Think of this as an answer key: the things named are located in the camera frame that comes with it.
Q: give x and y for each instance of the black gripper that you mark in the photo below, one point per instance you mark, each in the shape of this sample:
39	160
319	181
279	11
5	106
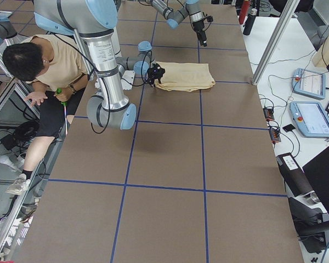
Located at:
199	27
154	73

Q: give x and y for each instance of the cream long-sleeve graphic shirt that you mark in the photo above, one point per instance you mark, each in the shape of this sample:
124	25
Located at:
187	77

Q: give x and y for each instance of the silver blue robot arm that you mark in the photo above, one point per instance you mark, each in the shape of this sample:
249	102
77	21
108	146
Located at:
190	10
92	24

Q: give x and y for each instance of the black bottle clear cap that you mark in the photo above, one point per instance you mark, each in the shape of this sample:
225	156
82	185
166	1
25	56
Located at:
250	21

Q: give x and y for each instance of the red cylinder bottle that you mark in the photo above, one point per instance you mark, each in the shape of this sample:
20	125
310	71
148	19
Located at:
244	10

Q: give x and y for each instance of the seated person beige shirt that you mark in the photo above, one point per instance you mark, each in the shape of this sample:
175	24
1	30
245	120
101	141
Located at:
56	71

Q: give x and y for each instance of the orange black connector box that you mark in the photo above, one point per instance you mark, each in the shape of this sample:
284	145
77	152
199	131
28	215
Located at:
268	113

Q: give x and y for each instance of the far blue teach pendant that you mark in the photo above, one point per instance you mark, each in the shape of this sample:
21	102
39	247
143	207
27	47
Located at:
309	83

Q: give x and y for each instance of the blue teach pendant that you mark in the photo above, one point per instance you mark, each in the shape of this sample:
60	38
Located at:
309	83
310	119

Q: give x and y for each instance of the near blue teach pendant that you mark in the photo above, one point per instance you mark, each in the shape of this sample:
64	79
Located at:
310	119

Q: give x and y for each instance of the black monitor screen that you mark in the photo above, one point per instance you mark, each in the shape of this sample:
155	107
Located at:
317	173

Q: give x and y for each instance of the aluminium frame post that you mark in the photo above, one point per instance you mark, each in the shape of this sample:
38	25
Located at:
274	39

